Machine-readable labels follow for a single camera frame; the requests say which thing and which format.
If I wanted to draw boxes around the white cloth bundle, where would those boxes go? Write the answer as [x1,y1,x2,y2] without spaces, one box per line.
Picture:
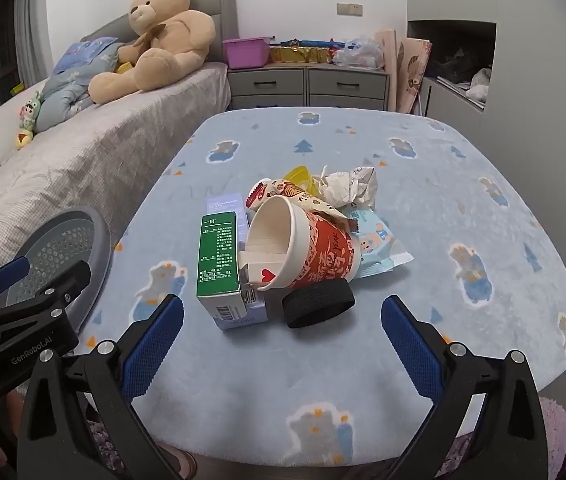
[466,67,493,101]

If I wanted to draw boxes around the blue printed pillow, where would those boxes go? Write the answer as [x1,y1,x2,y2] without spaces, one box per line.
[55,37,120,73]

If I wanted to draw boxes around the blue printed blanket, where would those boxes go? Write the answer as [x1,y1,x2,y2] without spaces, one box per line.
[79,107,566,468]

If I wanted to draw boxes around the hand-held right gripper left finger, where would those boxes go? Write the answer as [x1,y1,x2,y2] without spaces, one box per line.
[17,294,186,480]

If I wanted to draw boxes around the colourful foil packets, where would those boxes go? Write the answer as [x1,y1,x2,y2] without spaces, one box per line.
[279,37,346,50]

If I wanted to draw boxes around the clear plastic bag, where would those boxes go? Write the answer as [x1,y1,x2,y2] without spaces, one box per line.
[333,36,385,70]

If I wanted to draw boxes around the purple plastic basket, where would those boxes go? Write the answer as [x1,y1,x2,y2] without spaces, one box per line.
[222,36,272,70]

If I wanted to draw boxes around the crumpled white paper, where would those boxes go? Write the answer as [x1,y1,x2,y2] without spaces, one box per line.
[319,165,359,208]

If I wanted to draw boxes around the grey drawer dresser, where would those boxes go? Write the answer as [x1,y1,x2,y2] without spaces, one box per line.
[227,64,391,111]

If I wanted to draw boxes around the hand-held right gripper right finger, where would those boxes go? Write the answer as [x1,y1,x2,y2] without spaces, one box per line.
[380,294,549,480]

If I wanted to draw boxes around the tan teddy bear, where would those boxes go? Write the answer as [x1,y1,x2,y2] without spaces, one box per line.
[88,0,216,106]

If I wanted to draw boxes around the grey padded headboard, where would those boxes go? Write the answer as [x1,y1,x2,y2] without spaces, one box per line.
[80,0,238,63]

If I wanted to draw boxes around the playing card box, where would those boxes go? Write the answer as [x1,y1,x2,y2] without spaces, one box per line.
[239,247,289,291]

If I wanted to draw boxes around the green hooded doll plush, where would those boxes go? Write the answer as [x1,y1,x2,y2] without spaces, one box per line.
[17,91,44,133]

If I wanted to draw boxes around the lavender carton box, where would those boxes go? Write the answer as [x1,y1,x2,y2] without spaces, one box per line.
[205,194,269,333]

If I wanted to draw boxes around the brown printed snack packet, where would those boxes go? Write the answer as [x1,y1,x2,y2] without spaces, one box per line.
[245,177,349,226]

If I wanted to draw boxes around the gold gift box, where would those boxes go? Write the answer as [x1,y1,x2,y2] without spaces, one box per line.
[269,46,334,65]

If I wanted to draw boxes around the white wardrobe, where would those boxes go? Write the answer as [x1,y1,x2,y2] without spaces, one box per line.
[405,0,566,196]

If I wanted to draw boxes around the yellow tape ring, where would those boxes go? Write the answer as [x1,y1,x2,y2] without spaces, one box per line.
[283,165,321,193]

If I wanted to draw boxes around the blue floral quilt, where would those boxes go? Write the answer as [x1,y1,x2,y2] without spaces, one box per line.
[35,40,136,133]

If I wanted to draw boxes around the red white paper cup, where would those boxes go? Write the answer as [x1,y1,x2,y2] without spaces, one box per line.
[244,194,361,293]

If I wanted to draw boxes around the green carton box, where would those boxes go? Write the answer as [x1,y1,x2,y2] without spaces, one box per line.
[196,211,249,322]

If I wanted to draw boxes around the grey checked bed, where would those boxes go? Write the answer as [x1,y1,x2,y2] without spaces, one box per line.
[0,62,231,281]

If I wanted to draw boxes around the crumpled silver wrapper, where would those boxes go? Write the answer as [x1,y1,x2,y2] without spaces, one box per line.
[345,165,379,208]

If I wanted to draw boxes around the black ribbed ring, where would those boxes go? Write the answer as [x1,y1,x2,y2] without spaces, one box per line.
[282,276,356,329]

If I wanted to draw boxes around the grey perforated basket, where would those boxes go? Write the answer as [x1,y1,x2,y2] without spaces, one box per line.
[5,207,112,333]

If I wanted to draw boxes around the pink cartoon board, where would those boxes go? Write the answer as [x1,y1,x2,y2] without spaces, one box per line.
[395,37,433,115]

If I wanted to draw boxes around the blue cartoon packet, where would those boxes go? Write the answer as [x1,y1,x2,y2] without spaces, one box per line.
[345,207,414,281]

